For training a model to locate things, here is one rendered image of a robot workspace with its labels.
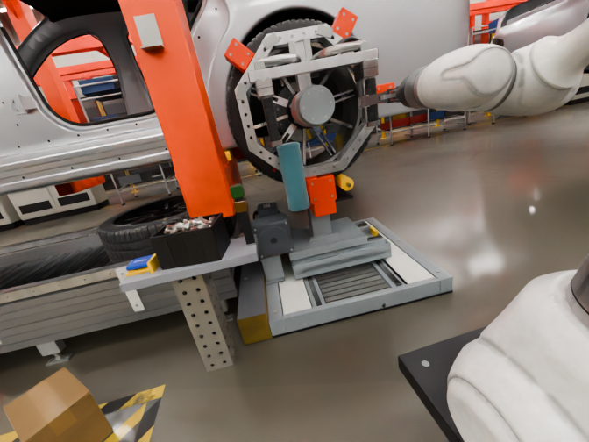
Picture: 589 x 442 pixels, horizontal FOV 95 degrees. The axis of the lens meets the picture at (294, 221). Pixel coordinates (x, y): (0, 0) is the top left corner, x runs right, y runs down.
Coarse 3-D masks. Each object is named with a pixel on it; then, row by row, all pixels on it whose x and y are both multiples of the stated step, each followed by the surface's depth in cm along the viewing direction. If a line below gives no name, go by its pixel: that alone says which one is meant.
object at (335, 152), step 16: (320, 48) 110; (336, 80) 132; (352, 80) 115; (256, 96) 113; (336, 96) 118; (352, 96) 119; (288, 112) 117; (352, 112) 126; (256, 128) 117; (288, 128) 119; (304, 128) 120; (320, 128) 121; (352, 128) 123; (304, 144) 122; (336, 144) 136; (304, 160) 124; (320, 160) 128
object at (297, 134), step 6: (294, 84) 149; (312, 84) 151; (282, 90) 150; (294, 90) 150; (282, 96) 150; (288, 96) 151; (282, 108) 152; (324, 126) 159; (282, 132) 157; (294, 132) 158; (300, 132) 158; (312, 132) 159; (294, 138) 158; (300, 138) 159; (306, 138) 159; (312, 138) 160
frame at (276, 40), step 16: (288, 32) 98; (304, 32) 100; (320, 32) 100; (272, 48) 100; (240, 80) 101; (240, 96) 103; (240, 112) 105; (368, 128) 113; (256, 144) 109; (352, 144) 115; (272, 160) 112; (336, 160) 119
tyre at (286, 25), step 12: (276, 24) 105; (288, 24) 105; (300, 24) 105; (312, 24) 106; (264, 36) 105; (252, 48) 106; (240, 72) 108; (228, 96) 110; (228, 108) 111; (240, 120) 113; (360, 120) 121; (240, 132) 115; (372, 132) 123; (240, 144) 116; (252, 156) 119; (264, 168) 121; (276, 168) 122; (276, 180) 124
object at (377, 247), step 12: (360, 228) 158; (372, 228) 152; (372, 240) 141; (384, 240) 140; (336, 252) 138; (348, 252) 139; (360, 252) 134; (372, 252) 135; (384, 252) 136; (300, 264) 132; (312, 264) 133; (324, 264) 133; (336, 264) 134; (348, 264) 135; (300, 276) 134
